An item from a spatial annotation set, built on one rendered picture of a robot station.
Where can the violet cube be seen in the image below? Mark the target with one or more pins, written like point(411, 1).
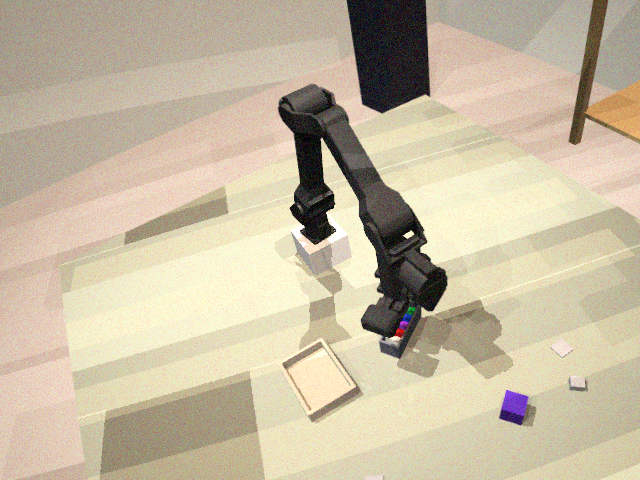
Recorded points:
point(513, 408)

